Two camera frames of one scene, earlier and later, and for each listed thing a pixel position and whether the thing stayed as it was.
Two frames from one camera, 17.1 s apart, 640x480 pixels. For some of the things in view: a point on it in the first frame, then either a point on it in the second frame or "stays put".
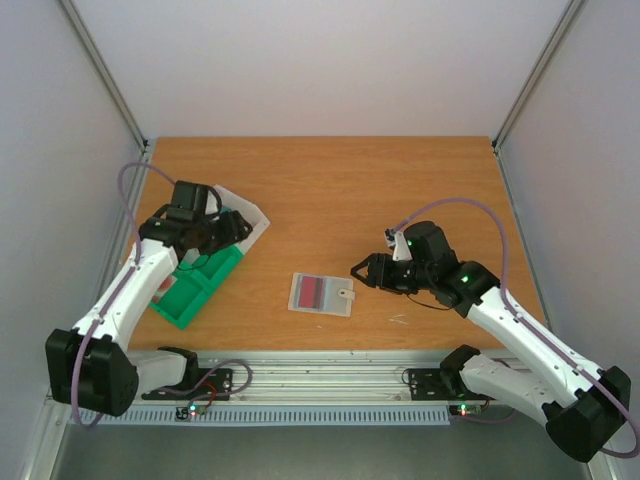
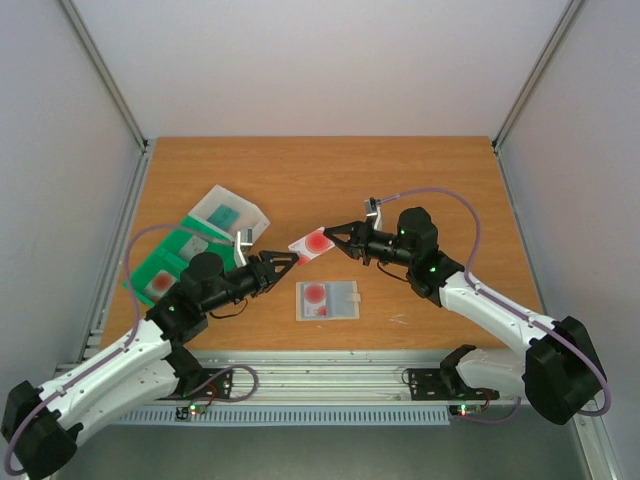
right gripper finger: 374,264 to 347,247
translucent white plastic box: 257,220 stays put
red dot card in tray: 163,288 stays put
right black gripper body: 377,271 to 360,241
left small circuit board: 184,413 stays put
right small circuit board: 469,409 stays put
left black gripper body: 222,238 to 255,284
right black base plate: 426,384 stays put
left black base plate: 200,384 stays put
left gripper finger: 244,223 to 274,257
